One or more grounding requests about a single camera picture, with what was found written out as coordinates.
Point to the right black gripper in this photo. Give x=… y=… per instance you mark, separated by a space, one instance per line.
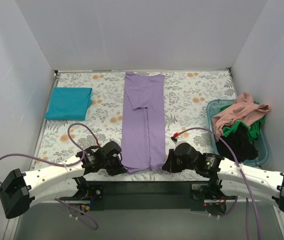
x=169 y=163

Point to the purple t shirt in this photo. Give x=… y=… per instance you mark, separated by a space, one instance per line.
x=143 y=123

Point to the floral table mat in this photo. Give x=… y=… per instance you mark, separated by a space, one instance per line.
x=186 y=96

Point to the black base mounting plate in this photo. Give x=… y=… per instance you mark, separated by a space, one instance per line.
x=148 y=195

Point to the black t shirt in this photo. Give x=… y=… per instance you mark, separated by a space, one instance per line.
x=237 y=138

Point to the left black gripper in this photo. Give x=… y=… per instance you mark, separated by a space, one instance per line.
x=117 y=168

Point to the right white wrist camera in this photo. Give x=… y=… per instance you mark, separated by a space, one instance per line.
x=177 y=140

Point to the green t shirt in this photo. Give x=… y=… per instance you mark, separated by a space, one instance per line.
x=254 y=130

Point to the teal plastic basket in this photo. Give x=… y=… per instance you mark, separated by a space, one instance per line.
x=260 y=143

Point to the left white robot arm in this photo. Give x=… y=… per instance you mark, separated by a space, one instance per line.
x=64 y=181

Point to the folded teal t shirt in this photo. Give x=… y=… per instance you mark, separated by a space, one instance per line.
x=69 y=103

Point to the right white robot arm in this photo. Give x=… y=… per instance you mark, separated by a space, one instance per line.
x=226 y=179

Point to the pink t shirt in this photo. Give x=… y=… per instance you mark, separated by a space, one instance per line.
x=243 y=110

